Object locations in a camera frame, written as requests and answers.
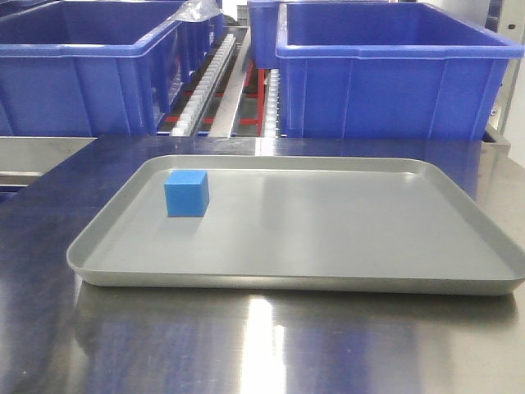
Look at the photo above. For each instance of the blue cube block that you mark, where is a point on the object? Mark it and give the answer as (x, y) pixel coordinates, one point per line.
(187, 193)

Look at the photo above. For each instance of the clear plastic sheet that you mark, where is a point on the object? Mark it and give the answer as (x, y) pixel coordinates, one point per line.
(196, 11)

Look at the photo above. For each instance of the white roller track right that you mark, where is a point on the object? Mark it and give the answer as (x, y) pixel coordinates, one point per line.
(270, 125)

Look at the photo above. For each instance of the blue plastic bin front right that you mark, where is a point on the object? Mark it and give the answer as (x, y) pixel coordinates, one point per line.
(386, 70)

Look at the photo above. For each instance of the blue plastic bin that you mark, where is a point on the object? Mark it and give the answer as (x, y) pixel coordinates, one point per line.
(198, 39)
(386, 70)
(90, 68)

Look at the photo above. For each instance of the white roller track left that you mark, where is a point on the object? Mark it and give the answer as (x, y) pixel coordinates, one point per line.
(195, 109)

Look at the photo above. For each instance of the steel shelf front beam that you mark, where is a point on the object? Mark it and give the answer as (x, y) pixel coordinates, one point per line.
(33, 156)

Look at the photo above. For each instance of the blue plastic bin rear left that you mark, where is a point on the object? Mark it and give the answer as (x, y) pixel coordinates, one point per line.
(198, 39)

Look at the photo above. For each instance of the steel divider rail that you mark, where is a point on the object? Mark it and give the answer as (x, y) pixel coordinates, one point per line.
(227, 116)

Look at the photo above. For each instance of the white roller track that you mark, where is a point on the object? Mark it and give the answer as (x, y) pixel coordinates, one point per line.
(270, 125)
(195, 109)

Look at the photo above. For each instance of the red shelf frame bar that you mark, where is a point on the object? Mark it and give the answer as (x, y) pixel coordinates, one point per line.
(253, 99)

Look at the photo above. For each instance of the grey metal tray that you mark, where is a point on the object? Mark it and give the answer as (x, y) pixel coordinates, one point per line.
(300, 223)

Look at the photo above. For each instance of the blue plastic bin front left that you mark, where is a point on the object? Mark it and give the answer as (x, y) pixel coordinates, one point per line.
(90, 68)

